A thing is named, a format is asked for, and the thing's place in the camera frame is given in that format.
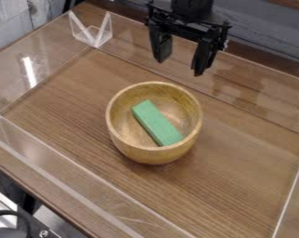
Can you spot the clear acrylic tray wall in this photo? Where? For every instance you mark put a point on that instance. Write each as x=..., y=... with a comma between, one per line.
x=230, y=189

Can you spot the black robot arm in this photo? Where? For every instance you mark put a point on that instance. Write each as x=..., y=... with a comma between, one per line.
x=188, y=19

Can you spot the black metal mount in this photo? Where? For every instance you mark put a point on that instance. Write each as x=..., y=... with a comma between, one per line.
x=48, y=225

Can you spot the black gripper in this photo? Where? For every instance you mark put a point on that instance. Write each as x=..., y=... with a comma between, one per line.
x=190, y=20

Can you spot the brown wooden bowl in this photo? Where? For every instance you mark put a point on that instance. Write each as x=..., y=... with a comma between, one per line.
x=180, y=108

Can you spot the green rectangular block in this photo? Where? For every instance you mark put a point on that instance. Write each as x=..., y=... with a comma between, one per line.
x=161, y=130

